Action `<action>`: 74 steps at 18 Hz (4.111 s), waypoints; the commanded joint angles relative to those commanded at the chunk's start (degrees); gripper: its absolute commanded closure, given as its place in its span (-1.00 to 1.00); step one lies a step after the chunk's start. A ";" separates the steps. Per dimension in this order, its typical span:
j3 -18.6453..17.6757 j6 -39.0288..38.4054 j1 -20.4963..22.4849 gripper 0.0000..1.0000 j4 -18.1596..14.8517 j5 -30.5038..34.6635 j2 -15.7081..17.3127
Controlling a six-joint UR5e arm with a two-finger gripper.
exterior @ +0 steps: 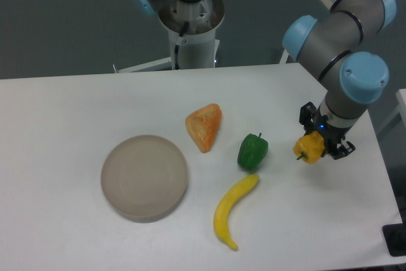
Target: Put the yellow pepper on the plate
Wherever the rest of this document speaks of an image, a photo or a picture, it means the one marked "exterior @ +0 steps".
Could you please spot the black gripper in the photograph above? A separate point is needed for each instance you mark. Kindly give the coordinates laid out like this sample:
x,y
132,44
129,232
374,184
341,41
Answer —
x,y
332,129

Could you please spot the yellow toy pepper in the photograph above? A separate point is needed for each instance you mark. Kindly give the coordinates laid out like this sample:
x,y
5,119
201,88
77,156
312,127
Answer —
x,y
309,148

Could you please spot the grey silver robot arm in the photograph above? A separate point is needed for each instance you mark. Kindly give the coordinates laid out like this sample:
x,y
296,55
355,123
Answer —
x,y
353,80

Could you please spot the green toy pepper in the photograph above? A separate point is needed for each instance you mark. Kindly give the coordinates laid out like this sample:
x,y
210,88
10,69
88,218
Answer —
x,y
252,151

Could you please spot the beige round plate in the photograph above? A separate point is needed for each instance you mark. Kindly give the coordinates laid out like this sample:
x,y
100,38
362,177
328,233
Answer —
x,y
144,178

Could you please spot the orange toy bread wedge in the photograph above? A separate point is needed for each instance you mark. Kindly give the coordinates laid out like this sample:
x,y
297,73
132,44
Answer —
x,y
203,124

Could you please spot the black clamp at table edge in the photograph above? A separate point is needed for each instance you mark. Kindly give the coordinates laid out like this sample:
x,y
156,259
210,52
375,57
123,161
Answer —
x,y
394,236

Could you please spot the yellow toy banana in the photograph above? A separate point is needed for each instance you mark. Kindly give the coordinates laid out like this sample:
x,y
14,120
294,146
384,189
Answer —
x,y
221,215

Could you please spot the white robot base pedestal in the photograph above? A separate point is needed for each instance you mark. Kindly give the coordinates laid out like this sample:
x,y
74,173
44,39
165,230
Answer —
x,y
191,29

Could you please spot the white frame rail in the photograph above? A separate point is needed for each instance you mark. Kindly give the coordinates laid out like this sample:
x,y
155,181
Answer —
x,y
156,65

